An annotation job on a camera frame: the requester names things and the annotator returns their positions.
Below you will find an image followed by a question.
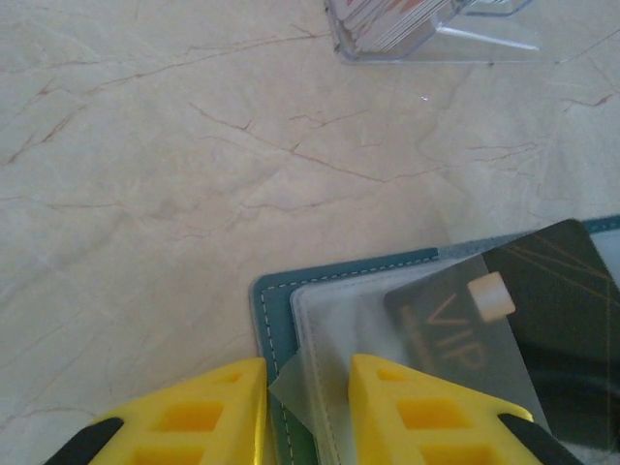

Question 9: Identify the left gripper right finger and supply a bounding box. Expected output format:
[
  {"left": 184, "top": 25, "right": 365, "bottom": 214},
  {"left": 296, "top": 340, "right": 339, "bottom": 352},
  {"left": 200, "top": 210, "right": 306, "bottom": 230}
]
[{"left": 349, "top": 353, "right": 585, "bottom": 465}]

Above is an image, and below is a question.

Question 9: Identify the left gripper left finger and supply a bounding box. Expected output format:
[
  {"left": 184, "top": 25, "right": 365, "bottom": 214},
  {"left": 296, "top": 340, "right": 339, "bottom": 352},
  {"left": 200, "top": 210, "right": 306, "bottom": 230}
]
[{"left": 55, "top": 356, "right": 268, "bottom": 465}]

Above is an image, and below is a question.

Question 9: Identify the blue leather card holder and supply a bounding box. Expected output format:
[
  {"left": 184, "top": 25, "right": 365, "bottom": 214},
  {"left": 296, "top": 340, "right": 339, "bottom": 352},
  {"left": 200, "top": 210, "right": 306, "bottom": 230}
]
[{"left": 249, "top": 212, "right": 620, "bottom": 465}]

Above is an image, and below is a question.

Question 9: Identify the black gold VIP card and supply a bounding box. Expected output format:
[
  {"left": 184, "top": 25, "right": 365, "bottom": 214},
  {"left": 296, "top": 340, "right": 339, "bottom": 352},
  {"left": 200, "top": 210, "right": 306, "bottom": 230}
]
[{"left": 384, "top": 218, "right": 620, "bottom": 445}]

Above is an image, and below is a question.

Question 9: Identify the clear acrylic card stand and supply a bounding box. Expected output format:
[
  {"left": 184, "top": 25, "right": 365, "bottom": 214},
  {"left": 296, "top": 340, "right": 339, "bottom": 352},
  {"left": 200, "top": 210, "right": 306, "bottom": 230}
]
[{"left": 323, "top": 0, "right": 558, "bottom": 67}]

